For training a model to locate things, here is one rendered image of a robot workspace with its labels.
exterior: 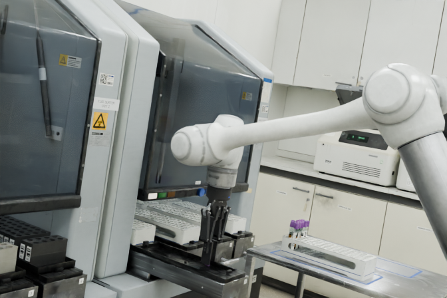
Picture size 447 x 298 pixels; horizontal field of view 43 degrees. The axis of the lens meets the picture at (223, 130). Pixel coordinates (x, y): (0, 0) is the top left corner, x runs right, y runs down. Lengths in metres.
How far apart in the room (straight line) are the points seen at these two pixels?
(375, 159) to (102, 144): 2.55
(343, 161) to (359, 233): 0.49
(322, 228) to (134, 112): 2.56
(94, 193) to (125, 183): 0.12
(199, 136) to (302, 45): 3.03
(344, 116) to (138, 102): 0.59
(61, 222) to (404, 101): 0.93
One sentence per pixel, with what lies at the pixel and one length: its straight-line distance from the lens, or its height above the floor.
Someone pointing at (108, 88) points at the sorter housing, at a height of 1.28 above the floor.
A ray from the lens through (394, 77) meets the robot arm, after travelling 1.21.
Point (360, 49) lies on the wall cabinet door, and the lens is 4.25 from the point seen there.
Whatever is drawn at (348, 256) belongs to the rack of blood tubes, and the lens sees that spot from 1.83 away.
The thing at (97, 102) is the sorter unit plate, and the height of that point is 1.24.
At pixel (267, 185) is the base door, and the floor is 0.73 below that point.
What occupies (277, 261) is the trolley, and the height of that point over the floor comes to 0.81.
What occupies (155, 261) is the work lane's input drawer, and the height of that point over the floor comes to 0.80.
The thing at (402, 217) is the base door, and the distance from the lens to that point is 3.80.
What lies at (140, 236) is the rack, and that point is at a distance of 1.80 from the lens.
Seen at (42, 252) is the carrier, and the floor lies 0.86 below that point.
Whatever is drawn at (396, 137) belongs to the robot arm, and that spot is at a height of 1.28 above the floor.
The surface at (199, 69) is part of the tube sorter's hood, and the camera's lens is 1.83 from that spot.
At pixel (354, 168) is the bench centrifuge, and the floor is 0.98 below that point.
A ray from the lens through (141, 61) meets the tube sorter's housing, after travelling 1.63.
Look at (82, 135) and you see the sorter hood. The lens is 1.49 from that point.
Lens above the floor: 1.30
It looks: 3 degrees down
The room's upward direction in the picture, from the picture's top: 9 degrees clockwise
